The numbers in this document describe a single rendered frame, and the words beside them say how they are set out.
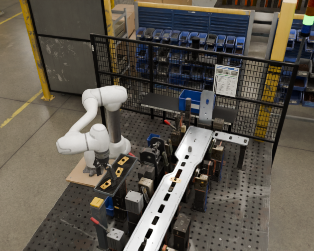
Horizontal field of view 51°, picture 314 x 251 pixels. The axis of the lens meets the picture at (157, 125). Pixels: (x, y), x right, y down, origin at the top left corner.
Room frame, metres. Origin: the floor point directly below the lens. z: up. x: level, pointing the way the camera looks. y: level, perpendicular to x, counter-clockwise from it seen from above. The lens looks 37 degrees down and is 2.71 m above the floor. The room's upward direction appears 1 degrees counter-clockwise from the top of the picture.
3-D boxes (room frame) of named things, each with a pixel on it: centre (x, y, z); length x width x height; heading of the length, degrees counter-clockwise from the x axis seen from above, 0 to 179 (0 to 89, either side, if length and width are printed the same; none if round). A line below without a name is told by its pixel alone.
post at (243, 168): (2.06, -0.72, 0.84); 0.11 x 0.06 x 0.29; 67
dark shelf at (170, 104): (2.55, -0.29, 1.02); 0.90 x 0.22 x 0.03; 67
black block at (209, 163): (1.82, -0.39, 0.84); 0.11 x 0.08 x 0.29; 67
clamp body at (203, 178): (1.63, -0.31, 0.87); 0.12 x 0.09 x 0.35; 67
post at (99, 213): (1.32, 0.37, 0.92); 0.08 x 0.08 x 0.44; 67
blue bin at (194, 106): (2.51, -0.37, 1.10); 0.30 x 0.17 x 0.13; 69
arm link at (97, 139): (1.45, 0.34, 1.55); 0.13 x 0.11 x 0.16; 106
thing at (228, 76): (2.54, -0.61, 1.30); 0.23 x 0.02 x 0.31; 67
